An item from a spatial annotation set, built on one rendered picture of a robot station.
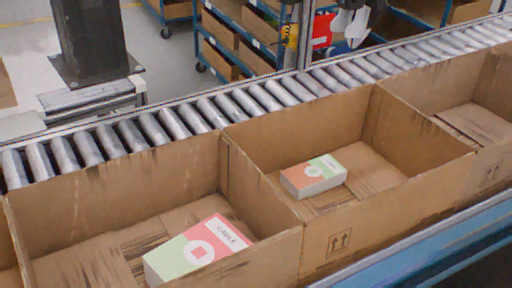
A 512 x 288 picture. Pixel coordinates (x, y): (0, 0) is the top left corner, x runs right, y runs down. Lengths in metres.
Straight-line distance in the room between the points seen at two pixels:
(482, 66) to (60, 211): 1.09
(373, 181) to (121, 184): 0.54
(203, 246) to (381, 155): 0.53
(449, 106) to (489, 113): 0.10
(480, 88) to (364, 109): 0.40
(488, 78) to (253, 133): 0.70
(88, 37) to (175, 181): 0.83
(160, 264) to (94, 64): 1.03
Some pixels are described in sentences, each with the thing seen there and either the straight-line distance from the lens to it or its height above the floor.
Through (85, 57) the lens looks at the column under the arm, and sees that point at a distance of 1.73.
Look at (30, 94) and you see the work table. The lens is 1.75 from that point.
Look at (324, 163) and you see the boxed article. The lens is 1.10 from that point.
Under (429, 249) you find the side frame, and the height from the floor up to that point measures 0.91.
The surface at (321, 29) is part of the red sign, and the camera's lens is 1.85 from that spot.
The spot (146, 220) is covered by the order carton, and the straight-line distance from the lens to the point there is 1.02.
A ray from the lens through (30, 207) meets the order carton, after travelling 0.93.
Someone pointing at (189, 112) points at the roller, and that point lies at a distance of 1.55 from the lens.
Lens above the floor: 1.61
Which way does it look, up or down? 37 degrees down
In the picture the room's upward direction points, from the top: 2 degrees clockwise
